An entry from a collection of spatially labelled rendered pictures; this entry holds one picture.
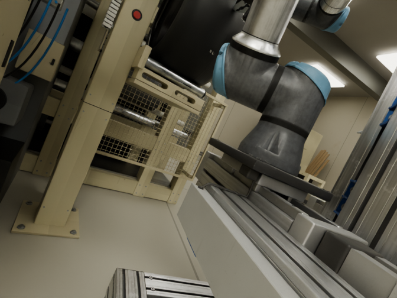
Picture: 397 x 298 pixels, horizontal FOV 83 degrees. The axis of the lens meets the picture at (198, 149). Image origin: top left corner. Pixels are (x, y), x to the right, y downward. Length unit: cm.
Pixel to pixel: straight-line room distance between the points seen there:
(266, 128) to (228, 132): 667
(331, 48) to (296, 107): 527
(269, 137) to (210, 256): 29
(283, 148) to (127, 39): 86
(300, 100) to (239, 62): 15
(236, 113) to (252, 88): 669
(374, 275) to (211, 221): 19
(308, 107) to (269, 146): 11
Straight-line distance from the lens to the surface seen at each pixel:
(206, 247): 33
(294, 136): 52
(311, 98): 54
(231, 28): 112
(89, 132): 115
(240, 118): 731
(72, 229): 133
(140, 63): 103
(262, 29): 52
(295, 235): 38
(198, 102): 116
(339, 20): 85
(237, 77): 52
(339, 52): 596
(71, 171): 120
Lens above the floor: 72
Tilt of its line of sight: 5 degrees down
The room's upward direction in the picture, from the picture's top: 25 degrees clockwise
